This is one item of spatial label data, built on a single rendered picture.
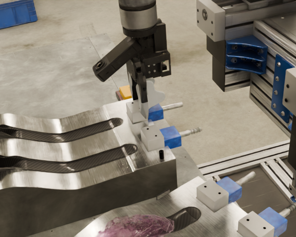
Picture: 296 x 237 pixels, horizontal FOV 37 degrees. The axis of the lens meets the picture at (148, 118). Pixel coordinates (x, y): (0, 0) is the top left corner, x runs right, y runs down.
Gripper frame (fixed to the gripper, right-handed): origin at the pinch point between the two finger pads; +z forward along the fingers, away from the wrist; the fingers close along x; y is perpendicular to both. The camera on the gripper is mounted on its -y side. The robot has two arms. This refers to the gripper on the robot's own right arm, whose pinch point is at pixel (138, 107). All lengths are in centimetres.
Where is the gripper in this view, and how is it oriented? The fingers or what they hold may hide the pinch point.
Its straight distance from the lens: 102.2
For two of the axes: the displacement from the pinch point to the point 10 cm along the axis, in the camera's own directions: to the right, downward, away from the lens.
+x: -3.2, -5.2, 7.9
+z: 0.8, 8.2, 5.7
